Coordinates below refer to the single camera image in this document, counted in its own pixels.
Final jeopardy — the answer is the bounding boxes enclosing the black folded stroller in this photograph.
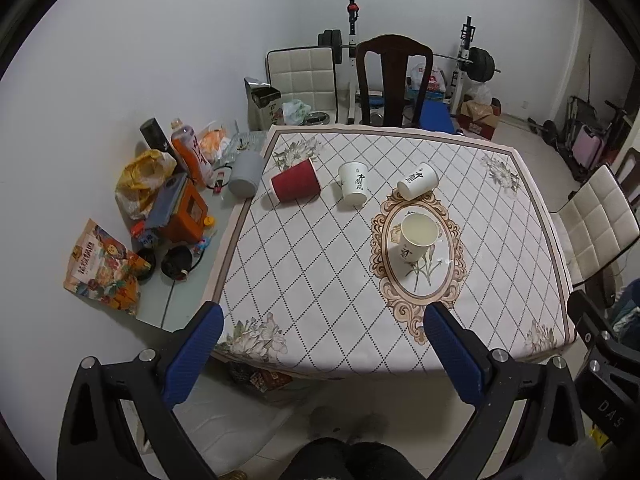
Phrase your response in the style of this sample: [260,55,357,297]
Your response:
[566,94,632,182]

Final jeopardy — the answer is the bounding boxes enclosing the orange drink bottle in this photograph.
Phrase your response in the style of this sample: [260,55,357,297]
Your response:
[170,119,214,187]

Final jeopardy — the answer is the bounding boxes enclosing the grey-blue flat box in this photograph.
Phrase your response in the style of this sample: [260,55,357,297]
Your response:
[144,173,189,229]

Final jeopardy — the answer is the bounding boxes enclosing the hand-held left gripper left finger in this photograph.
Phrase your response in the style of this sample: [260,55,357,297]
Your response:
[56,301,225,480]

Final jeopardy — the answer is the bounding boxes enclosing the green and white plastic bag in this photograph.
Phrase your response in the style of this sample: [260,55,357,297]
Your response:
[282,99,312,126]

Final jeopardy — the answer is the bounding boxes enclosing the person's dark trouser legs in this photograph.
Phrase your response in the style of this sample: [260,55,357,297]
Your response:
[284,436,422,480]

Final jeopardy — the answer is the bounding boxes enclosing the pink suitcase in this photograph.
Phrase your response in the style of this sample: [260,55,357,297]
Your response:
[574,127,609,169]

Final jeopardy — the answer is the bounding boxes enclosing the white padded chair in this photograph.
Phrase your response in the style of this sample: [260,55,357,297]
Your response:
[265,46,340,124]
[549,164,640,291]

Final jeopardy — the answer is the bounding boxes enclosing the red paper cup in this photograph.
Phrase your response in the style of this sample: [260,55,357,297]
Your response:
[270,158,322,204]

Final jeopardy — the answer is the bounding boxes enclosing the orange box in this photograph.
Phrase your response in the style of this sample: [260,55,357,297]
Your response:
[159,180,209,244]

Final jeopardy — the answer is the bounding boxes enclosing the black barbell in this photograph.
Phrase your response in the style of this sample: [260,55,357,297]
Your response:
[317,29,501,82]

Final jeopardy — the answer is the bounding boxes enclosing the black bottle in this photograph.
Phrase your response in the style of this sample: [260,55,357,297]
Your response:
[139,118,177,162]

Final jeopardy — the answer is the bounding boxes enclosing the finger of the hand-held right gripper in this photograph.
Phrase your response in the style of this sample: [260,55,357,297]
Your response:
[567,290,622,348]

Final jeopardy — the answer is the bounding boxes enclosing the colourful snack packet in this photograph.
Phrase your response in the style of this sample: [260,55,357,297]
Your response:
[63,218,151,317]

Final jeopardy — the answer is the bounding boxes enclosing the red-brown packet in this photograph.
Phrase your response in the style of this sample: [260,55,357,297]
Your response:
[249,369,294,394]

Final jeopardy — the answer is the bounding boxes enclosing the floral diamond-pattern tablecloth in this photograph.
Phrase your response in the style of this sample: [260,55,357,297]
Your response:
[200,125,581,379]

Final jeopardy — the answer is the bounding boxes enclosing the white side table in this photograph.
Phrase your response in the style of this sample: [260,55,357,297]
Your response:
[134,130,271,334]

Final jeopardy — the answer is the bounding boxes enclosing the red and white plastic bag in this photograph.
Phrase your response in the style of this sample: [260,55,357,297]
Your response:
[405,62,449,94]

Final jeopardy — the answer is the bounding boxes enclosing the white squat rack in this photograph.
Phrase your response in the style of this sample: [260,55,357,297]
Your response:
[344,0,476,124]

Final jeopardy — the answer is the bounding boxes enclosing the white paper cup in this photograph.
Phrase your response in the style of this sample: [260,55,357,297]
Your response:
[397,162,439,200]
[338,161,370,207]
[399,212,439,264]

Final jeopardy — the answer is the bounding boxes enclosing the dark wooden chair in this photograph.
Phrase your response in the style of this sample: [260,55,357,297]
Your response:
[614,147,640,197]
[355,35,434,129]

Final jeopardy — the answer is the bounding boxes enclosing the brown cardboard box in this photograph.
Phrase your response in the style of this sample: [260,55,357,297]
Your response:
[459,97,501,141]

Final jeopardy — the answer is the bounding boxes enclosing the open black and beige carton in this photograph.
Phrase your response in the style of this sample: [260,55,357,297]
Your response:
[244,77,281,132]

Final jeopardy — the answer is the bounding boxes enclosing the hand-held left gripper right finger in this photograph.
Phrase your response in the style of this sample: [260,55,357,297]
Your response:
[423,301,587,480]

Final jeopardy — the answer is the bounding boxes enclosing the orange plastic bag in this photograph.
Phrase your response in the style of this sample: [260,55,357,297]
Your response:
[197,127,229,164]

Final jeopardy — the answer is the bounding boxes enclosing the blue weight bench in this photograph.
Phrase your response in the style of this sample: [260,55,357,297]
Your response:
[419,101,457,134]

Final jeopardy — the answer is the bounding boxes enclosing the grey cylinder container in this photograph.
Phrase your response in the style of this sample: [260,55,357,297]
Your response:
[228,151,265,197]

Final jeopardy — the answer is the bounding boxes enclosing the yellow plastic bag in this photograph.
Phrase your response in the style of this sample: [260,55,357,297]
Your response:
[115,149,177,220]

